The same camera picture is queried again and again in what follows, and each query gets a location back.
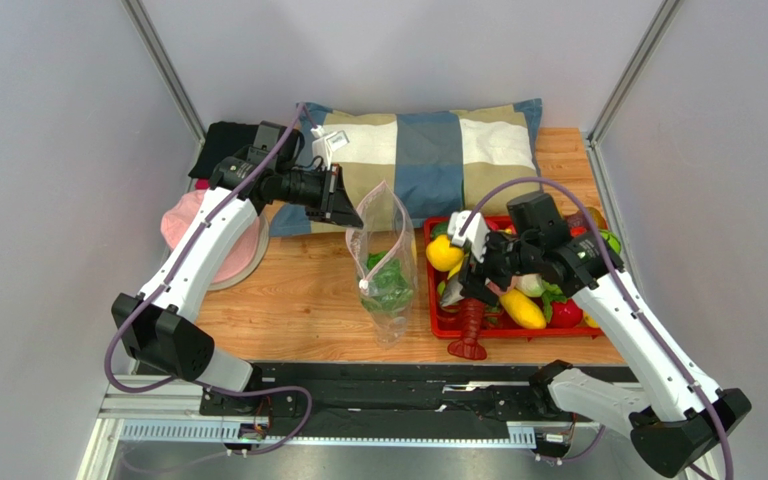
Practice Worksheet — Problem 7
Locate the black mounting rail base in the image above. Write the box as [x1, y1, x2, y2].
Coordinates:
[199, 362, 579, 440]

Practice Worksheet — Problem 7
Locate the blue beige checked pillow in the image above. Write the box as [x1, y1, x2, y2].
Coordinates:
[300, 98, 544, 227]

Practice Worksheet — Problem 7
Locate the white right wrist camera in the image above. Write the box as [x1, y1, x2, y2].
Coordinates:
[446, 211, 490, 263]

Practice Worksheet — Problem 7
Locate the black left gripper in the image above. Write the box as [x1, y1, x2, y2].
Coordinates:
[277, 164, 364, 230]

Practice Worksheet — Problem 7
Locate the red plastic tray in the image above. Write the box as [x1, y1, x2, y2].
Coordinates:
[422, 214, 605, 341]

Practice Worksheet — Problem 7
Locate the green toy lettuce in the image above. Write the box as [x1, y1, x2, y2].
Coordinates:
[360, 257, 415, 315]

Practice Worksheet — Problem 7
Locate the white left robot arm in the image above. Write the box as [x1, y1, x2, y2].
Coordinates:
[111, 122, 363, 392]

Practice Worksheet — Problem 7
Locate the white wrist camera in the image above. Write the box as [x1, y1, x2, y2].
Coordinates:
[311, 126, 350, 170]
[446, 211, 490, 263]

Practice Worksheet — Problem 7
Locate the red toy lobster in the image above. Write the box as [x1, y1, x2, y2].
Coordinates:
[447, 298, 487, 361]

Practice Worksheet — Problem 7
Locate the black folded cloth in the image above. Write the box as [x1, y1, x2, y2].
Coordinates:
[188, 121, 258, 180]

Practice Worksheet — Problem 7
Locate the grey toy fish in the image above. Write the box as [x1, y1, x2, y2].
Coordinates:
[439, 277, 464, 308]

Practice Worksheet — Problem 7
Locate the yellow toy corn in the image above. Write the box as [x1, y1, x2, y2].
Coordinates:
[499, 289, 547, 330]

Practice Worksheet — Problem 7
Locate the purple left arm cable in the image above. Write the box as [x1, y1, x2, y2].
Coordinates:
[102, 101, 322, 457]

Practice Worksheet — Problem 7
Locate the pink bucket hat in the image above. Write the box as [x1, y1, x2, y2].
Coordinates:
[159, 188, 272, 291]

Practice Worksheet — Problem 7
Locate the clear zip top bag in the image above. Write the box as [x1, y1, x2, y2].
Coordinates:
[345, 181, 418, 349]

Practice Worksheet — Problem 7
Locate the yellow toy lemon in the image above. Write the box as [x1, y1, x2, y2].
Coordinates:
[425, 234, 464, 272]

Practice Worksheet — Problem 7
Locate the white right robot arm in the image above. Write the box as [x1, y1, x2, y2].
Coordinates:
[447, 192, 751, 478]

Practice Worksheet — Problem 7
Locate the white slotted cable duct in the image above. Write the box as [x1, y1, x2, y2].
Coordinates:
[119, 417, 537, 449]

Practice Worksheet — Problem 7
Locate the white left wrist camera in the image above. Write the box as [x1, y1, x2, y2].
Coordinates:
[311, 126, 350, 170]

